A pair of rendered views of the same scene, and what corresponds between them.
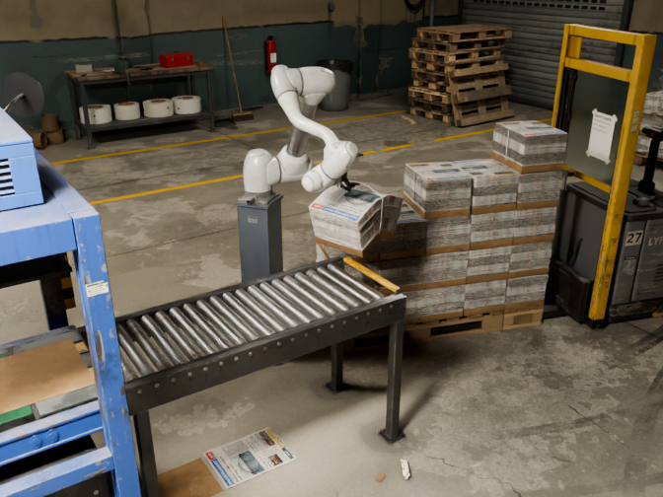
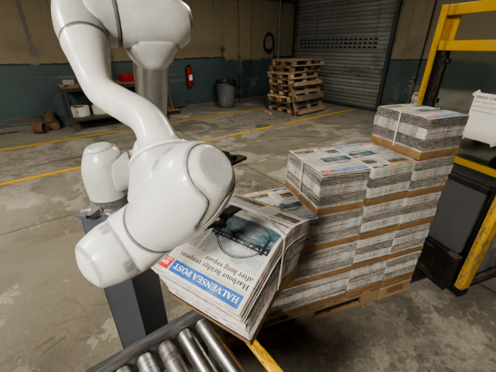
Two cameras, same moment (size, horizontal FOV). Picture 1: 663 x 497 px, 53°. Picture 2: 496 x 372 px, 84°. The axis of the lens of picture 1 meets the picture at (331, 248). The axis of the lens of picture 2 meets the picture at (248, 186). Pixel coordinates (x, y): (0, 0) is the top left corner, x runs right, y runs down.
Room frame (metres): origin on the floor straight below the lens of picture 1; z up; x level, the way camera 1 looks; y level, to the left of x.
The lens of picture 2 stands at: (2.43, -0.11, 1.62)
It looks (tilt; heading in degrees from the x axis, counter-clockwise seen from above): 27 degrees down; 356
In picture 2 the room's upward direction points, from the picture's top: straight up
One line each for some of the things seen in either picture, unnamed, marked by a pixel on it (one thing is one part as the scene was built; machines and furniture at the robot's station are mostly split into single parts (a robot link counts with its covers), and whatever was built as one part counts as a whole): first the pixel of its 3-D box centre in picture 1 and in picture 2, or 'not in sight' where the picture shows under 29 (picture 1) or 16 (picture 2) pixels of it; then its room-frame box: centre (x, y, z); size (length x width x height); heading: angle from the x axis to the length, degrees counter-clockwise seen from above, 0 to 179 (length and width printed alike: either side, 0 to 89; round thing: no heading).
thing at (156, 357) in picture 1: (148, 346); not in sight; (2.31, 0.75, 0.77); 0.47 x 0.05 x 0.05; 34
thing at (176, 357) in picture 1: (163, 342); not in sight; (2.34, 0.69, 0.77); 0.47 x 0.05 x 0.05; 34
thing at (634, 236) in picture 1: (618, 248); (464, 215); (4.18, -1.98, 0.40); 0.69 x 0.55 x 0.80; 15
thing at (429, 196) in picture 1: (436, 189); (323, 178); (3.81, -0.63, 0.95); 0.38 x 0.29 x 0.23; 14
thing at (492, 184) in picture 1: (480, 185); (366, 171); (3.89, -0.92, 0.95); 0.38 x 0.29 x 0.23; 17
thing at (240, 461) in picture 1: (250, 456); not in sight; (2.55, 0.40, 0.00); 0.37 x 0.28 x 0.01; 124
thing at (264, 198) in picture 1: (257, 194); (108, 201); (3.48, 0.41, 1.03); 0.22 x 0.18 x 0.06; 160
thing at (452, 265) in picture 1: (411, 270); (295, 256); (3.78, -0.51, 0.42); 1.17 x 0.39 x 0.83; 105
